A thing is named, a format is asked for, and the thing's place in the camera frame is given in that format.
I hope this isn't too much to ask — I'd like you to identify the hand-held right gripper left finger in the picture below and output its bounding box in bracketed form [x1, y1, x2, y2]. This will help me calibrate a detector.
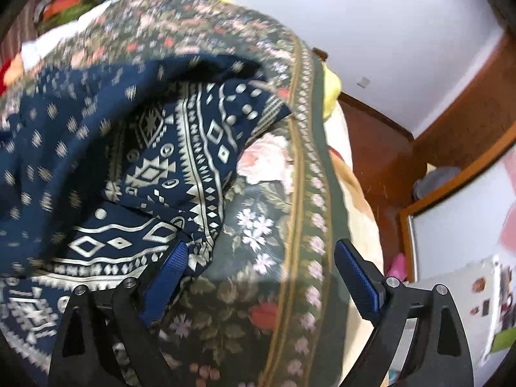
[47, 241, 190, 387]

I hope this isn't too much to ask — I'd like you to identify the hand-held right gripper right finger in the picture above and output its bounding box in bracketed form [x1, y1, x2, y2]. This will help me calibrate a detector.
[334, 238, 475, 387]

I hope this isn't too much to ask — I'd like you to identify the navy patterned zip hoodie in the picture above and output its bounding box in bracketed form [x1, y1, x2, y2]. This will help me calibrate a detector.
[0, 50, 293, 387]

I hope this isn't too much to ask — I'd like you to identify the pink object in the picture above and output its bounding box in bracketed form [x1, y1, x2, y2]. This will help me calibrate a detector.
[388, 252, 409, 282]

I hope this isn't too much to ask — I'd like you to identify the cream bed sheet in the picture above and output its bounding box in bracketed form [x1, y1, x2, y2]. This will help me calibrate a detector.
[324, 99, 390, 387]

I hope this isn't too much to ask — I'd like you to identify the green floral bedspread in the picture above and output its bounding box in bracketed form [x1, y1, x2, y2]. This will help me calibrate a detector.
[36, 0, 355, 387]

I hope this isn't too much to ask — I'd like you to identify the wood-framed mirror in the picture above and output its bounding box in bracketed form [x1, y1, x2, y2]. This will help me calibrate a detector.
[399, 157, 516, 375]

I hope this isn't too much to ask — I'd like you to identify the grey cloth bundle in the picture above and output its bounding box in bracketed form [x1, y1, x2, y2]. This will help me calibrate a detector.
[412, 166, 465, 203]

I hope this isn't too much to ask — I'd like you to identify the red plush toy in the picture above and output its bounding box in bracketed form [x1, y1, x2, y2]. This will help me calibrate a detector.
[0, 54, 27, 97]

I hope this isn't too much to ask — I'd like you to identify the white cloth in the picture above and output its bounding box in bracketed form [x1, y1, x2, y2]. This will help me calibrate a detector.
[18, 0, 114, 69]

